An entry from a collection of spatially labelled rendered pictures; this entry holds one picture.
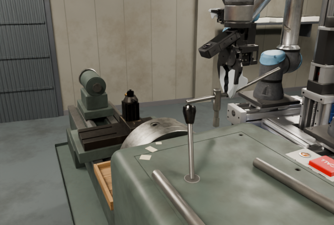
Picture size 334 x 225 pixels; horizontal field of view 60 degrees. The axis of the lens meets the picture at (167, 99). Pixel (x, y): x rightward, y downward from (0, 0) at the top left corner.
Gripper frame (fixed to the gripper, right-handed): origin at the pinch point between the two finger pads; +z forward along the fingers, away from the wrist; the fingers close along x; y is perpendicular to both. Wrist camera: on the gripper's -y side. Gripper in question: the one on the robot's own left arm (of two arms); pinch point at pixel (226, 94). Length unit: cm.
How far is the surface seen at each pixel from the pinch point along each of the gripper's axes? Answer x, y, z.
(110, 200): 30, -29, 47
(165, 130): 12.8, -13.7, 14.1
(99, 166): 57, -26, 48
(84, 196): 87, -31, 83
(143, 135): 17.0, -19.6, 16.1
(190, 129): -11.4, -19.2, 2.6
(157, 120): 21.5, -12.2, 13.9
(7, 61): 374, -69, 50
